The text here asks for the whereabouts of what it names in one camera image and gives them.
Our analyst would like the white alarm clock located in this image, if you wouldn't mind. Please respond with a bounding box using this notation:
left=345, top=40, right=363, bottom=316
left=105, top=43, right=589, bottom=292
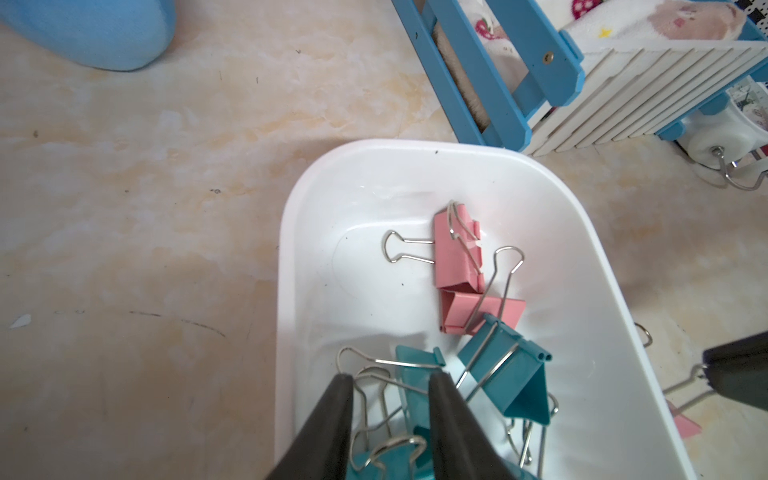
left=677, top=76, right=767, bottom=191

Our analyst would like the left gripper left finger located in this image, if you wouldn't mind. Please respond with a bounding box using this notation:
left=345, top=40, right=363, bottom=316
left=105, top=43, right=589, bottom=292
left=266, top=374, right=354, bottom=479

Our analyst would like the teal binder clip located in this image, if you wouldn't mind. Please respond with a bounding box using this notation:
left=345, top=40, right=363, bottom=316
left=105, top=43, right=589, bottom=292
left=458, top=314, right=552, bottom=426
left=346, top=367, right=541, bottom=480
left=335, top=345, right=446, bottom=449
left=505, top=419, right=548, bottom=479

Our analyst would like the patterned baby blanket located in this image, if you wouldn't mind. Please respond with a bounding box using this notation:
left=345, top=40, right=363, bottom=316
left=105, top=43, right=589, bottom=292
left=459, top=0, right=747, bottom=91

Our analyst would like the blue white toy crib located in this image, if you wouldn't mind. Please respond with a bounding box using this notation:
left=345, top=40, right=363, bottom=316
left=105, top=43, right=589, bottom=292
left=394, top=1, right=767, bottom=155

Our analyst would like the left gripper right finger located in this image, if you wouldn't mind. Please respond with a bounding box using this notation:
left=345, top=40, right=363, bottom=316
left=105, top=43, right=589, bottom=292
left=428, top=372, right=500, bottom=479

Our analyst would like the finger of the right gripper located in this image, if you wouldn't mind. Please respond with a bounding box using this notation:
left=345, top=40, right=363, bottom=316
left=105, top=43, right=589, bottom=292
left=702, top=332, right=767, bottom=411

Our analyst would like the white plastic storage box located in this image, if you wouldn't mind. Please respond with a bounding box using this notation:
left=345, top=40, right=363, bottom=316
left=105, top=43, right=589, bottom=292
left=274, top=140, right=695, bottom=479

